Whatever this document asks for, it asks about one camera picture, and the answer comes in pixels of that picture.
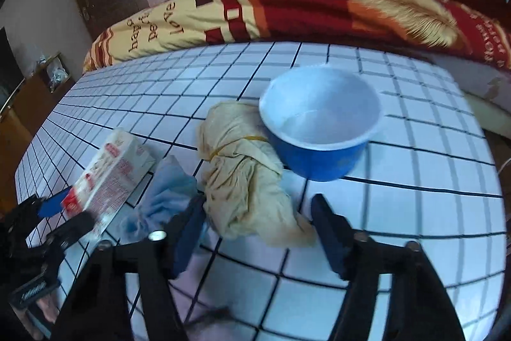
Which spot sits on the blue paper cup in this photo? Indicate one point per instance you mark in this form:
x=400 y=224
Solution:
x=319 y=161

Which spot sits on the red and yellow printed blanket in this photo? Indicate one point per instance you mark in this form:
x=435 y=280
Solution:
x=299 y=5

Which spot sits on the white bed frame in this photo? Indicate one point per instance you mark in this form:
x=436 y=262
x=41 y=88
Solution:
x=471 y=81

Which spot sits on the black television screen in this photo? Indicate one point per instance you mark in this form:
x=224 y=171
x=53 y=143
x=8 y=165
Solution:
x=8 y=65

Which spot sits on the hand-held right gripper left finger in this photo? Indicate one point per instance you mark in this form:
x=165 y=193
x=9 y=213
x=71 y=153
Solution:
x=187 y=235

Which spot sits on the white checkered tablecloth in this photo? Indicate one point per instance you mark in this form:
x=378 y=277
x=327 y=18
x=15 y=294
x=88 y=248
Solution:
x=399 y=185

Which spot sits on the low wooden cabinet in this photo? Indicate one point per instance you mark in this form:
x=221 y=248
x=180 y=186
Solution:
x=28 y=117

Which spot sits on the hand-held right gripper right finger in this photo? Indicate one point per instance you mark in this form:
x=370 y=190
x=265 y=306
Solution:
x=329 y=241

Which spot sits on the printed paper carton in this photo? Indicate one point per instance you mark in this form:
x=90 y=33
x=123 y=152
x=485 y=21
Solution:
x=115 y=169

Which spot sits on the light blue crumpled cloth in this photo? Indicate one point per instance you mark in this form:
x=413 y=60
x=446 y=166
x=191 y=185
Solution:
x=163 y=193

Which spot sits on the yellow cloth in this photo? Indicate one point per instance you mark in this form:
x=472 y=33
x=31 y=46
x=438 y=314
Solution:
x=239 y=173

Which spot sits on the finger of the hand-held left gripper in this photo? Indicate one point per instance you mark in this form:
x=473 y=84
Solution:
x=50 y=207
x=74 y=227

